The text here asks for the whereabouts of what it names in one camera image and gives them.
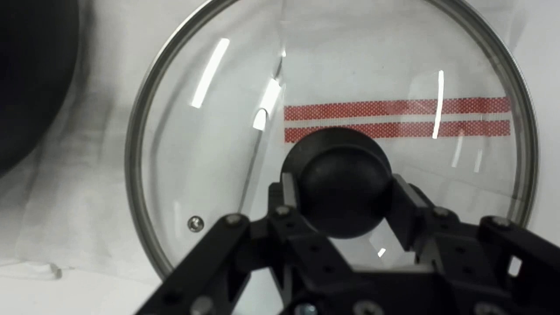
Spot black pot with loop handles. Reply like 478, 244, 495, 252
0, 0, 82, 179

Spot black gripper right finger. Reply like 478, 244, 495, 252
389, 174, 560, 315

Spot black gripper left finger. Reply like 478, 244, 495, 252
135, 172, 355, 315

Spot glass lid with black knob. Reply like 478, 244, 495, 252
123, 0, 541, 284

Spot white towel red stripes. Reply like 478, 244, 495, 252
0, 0, 284, 277
236, 0, 516, 266

